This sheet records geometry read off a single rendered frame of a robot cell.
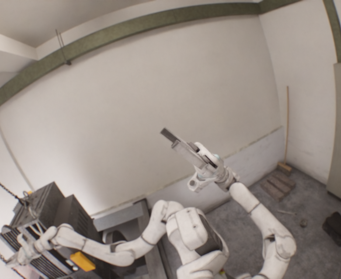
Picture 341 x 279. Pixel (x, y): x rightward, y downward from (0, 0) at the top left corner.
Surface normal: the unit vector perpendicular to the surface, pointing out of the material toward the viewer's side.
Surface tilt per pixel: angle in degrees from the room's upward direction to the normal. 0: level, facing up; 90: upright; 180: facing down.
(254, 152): 90
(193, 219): 1
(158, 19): 90
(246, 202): 46
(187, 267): 13
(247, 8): 90
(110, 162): 90
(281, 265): 39
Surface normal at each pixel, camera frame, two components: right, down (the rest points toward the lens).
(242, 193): -0.40, -0.22
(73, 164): 0.26, 0.29
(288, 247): 0.11, -0.74
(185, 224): -0.50, -0.78
